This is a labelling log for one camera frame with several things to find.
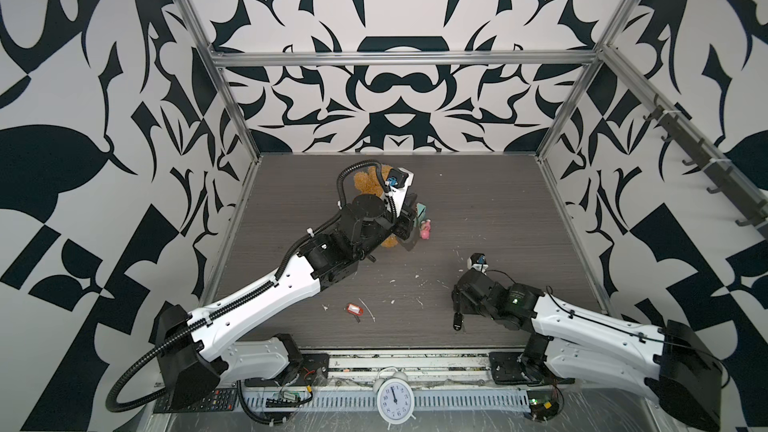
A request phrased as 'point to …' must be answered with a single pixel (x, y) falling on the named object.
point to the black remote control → (221, 400)
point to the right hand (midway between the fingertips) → (460, 296)
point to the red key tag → (355, 309)
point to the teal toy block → (421, 211)
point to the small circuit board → (284, 399)
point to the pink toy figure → (425, 229)
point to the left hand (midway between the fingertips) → (414, 189)
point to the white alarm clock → (395, 395)
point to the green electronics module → (543, 404)
